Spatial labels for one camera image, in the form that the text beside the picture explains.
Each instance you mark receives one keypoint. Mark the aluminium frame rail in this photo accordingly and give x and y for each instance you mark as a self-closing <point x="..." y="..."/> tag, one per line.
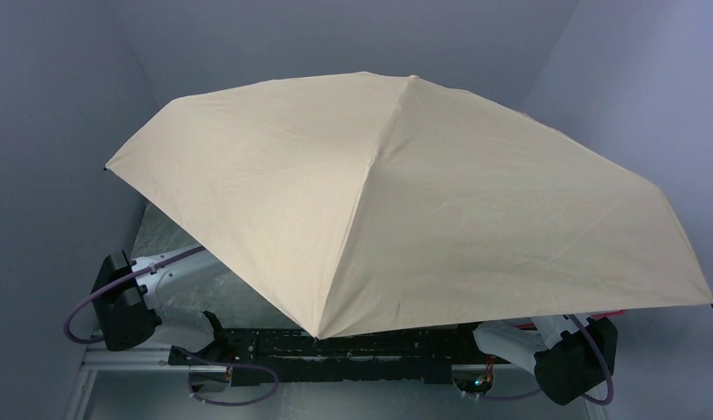
<point x="144" y="359"/>

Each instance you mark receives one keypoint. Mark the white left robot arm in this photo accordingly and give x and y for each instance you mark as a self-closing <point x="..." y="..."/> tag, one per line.
<point x="138" y="310"/>

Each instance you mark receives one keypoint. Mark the pink-framed whiteboard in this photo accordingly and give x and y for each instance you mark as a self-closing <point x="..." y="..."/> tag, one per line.
<point x="530" y="326"/>

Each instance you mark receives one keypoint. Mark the beige folding umbrella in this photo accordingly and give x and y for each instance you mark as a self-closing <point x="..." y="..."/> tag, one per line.
<point x="362" y="203"/>

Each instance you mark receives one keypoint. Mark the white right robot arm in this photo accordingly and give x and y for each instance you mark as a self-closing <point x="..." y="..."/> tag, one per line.
<point x="569" y="356"/>

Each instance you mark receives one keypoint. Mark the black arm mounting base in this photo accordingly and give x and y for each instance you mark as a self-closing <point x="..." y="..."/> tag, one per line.
<point x="430" y="355"/>

